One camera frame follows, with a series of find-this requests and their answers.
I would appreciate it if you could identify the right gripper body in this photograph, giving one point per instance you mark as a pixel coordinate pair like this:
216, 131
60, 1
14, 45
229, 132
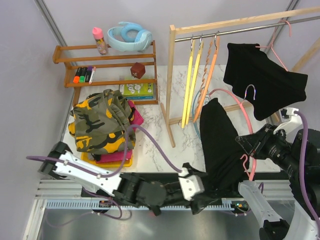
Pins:
273, 146

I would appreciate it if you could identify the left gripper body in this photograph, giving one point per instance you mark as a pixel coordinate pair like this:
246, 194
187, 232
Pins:
196, 208

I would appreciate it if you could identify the black trousers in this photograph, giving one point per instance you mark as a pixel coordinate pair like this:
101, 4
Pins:
262, 82
221, 151

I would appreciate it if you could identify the pink trousers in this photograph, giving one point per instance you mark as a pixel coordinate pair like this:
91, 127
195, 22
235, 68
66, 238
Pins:
134, 118

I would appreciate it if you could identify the yellow hanger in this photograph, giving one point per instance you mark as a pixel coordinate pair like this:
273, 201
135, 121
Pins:
193, 79
188, 79

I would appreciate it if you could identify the orange hanger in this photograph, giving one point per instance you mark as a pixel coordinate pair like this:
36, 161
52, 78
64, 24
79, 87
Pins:
207, 75

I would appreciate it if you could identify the camouflage yellow trousers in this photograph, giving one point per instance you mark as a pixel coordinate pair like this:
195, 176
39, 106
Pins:
100, 123

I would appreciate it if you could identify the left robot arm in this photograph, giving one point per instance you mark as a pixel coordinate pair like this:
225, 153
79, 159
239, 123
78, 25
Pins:
62, 164

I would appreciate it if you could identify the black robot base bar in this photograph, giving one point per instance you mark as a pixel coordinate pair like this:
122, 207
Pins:
158, 190

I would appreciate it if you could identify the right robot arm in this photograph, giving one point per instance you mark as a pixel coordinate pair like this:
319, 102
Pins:
300, 161

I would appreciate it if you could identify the green card box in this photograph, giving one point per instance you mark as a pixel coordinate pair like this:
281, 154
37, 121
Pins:
137, 91

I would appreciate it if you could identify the brown cube box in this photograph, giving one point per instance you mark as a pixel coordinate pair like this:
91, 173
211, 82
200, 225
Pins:
138, 70

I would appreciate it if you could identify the wooden shelf rack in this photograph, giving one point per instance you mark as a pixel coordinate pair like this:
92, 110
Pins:
113, 69

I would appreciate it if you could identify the white pink pen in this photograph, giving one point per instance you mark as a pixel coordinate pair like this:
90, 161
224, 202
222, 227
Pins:
92, 75

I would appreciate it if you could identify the purple highlighter marker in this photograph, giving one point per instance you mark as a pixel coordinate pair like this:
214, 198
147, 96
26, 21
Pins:
88, 74

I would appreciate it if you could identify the orange highlighter marker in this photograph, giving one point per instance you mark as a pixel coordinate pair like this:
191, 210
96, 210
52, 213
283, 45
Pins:
77, 75

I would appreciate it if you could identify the green highlighter marker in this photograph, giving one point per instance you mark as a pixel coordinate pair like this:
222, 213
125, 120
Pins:
83, 74

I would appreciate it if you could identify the pink water bottle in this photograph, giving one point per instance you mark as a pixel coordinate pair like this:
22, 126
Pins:
101, 44

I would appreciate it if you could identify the white cable duct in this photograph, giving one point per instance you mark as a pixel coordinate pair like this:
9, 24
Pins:
96, 204

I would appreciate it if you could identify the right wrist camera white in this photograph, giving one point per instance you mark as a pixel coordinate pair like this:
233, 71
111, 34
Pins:
290, 121

